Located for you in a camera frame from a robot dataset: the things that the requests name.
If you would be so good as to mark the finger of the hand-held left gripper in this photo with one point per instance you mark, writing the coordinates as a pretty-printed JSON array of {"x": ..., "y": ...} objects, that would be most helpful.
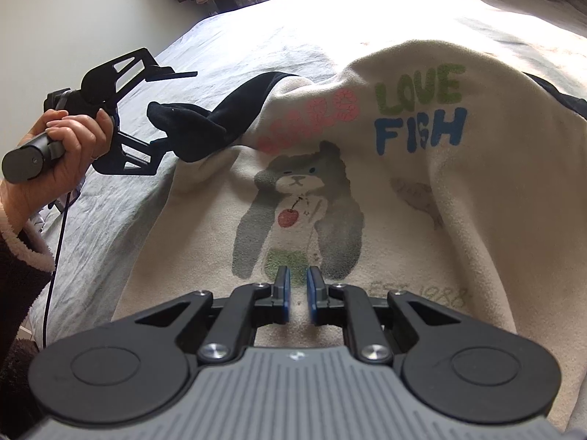
[
  {"x": 103, "y": 80},
  {"x": 151, "y": 165}
]

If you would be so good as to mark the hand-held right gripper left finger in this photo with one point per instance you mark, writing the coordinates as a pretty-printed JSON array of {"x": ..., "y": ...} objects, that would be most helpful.
[{"x": 285, "y": 293}]

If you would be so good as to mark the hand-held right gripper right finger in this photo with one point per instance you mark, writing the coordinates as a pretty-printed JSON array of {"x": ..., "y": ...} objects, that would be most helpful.
[{"x": 314, "y": 293}]

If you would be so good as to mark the cream sweatshirt with black sleeves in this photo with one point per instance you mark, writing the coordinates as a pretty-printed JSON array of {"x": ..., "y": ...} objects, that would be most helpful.
[{"x": 412, "y": 220}]

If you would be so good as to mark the person's left hand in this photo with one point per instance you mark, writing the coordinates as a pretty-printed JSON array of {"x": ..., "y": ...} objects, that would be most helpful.
[{"x": 78, "y": 142}]

